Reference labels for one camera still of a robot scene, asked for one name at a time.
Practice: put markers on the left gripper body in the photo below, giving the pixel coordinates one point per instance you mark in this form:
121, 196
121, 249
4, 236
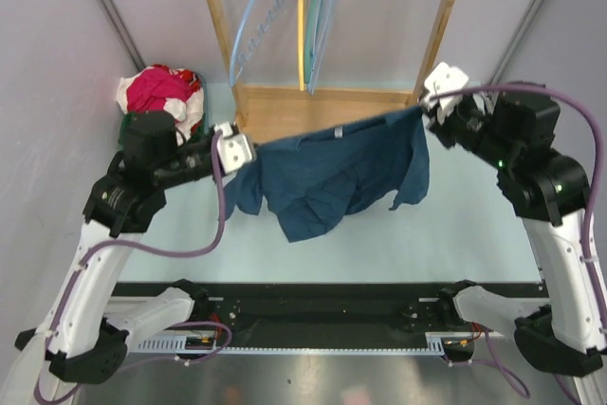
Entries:
192, 163

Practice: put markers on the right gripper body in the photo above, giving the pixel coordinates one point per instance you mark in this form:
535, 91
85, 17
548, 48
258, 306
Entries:
466, 125

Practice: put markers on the blue t-shirt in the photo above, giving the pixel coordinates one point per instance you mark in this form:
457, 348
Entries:
311, 182

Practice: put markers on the light blue wire hanger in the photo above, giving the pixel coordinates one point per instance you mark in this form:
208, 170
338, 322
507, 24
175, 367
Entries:
328, 10

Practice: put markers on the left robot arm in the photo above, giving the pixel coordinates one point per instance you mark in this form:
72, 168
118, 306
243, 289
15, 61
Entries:
76, 342

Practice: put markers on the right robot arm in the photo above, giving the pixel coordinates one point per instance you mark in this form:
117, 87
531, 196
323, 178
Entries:
550, 193

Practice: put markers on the light blue notched hanger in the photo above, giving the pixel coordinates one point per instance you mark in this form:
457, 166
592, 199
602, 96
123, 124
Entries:
267, 29

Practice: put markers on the yellow hanger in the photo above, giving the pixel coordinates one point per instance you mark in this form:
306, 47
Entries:
300, 42

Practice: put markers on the teal hanger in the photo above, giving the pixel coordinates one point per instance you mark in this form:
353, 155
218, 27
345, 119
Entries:
312, 26

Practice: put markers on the white garment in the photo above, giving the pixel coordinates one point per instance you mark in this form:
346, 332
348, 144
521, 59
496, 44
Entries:
189, 108

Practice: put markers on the green garment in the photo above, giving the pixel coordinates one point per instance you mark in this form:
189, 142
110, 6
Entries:
126, 120

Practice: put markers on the teal laundry basket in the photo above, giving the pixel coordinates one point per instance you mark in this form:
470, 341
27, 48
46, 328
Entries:
205, 106

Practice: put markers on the pink garment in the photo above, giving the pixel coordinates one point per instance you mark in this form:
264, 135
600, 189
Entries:
150, 90

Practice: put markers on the red patterned garment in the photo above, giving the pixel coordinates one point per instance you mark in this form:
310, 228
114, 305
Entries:
188, 76

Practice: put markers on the wooden clothes rack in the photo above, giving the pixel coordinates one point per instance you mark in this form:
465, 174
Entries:
269, 112

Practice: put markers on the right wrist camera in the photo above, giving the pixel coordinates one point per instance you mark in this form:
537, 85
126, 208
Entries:
434, 99

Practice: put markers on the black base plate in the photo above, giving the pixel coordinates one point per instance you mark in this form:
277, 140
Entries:
349, 315

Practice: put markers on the white cable duct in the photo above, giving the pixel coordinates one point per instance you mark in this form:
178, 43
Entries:
433, 344

